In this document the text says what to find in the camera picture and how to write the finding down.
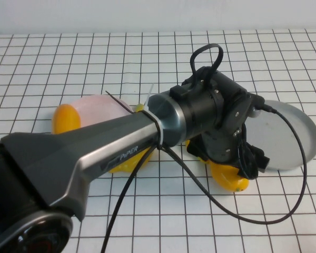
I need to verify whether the black gripper wire bundle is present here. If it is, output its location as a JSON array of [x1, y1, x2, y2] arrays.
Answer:
[[234, 126, 260, 181]]

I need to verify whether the grey round plate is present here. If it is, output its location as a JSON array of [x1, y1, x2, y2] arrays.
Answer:
[[246, 99, 316, 172]]

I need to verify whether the black zip tie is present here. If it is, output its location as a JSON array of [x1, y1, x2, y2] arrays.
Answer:
[[106, 91, 160, 143]]

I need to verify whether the orange yellow plastic mango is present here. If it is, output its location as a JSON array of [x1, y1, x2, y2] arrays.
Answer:
[[209, 161, 251, 193], [51, 104, 82, 135]]

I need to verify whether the left silver black wrist camera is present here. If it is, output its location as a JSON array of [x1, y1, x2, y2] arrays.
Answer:
[[249, 93, 266, 119]]

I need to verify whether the pink round plate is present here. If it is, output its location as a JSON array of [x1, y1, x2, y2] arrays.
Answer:
[[68, 94, 134, 130]]

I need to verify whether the black wrist loop cable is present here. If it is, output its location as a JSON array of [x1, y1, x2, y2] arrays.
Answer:
[[190, 43, 224, 80]]

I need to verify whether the white zip tie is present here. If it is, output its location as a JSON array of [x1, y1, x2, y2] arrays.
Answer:
[[143, 83, 165, 145]]

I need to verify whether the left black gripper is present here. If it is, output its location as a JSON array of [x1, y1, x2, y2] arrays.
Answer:
[[186, 123, 270, 181]]

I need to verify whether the yellow plastic banana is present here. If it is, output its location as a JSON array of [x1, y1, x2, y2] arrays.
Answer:
[[184, 139, 210, 164], [107, 103, 155, 175]]

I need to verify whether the white black grid tablecloth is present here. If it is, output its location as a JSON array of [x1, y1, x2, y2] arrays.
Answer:
[[0, 27, 316, 253]]

